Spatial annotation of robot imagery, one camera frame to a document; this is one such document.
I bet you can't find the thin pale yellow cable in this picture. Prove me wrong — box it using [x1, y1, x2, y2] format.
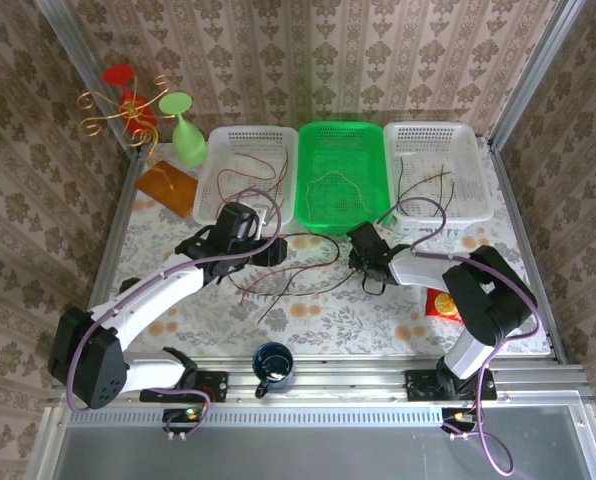
[305, 171, 375, 220]

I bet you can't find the thin dark red cable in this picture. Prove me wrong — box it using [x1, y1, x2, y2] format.
[396, 171, 453, 202]

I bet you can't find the red snack packet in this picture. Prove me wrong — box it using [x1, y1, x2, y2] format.
[424, 287, 464, 322]

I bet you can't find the white plastic basket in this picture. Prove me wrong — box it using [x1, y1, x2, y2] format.
[188, 124, 299, 232]
[382, 121, 495, 230]

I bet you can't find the green plastic wine glass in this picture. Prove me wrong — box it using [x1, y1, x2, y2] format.
[157, 91, 210, 168]

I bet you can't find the green plastic basket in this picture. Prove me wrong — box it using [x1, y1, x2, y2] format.
[291, 121, 393, 234]

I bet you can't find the dark blue mug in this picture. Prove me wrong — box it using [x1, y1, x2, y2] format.
[252, 341, 296, 400]

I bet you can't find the small black circuit board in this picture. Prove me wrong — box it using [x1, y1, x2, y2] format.
[161, 407, 208, 434]
[440, 407, 479, 434]

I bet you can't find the red plastic wine glass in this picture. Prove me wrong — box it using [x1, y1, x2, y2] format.
[101, 63, 158, 134]

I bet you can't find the grey metal panel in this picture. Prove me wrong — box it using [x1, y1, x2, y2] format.
[25, 404, 596, 480]

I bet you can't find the gold wire rack wooden base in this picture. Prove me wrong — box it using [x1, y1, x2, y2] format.
[76, 74, 198, 220]

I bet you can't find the aluminium mounting rail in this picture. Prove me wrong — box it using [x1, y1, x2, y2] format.
[47, 357, 592, 406]

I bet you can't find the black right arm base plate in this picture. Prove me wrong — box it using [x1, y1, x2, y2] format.
[405, 368, 498, 402]

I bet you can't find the aluminium table side rail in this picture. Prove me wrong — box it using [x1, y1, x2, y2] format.
[91, 149, 147, 306]
[487, 137, 568, 364]

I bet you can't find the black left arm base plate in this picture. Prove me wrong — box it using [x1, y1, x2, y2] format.
[139, 370, 229, 404]

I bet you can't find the grey slotted cable duct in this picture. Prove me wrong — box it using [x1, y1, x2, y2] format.
[65, 405, 442, 427]

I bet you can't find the aluminium frame post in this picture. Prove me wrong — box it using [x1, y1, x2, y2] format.
[486, 0, 593, 151]
[32, 0, 147, 161]

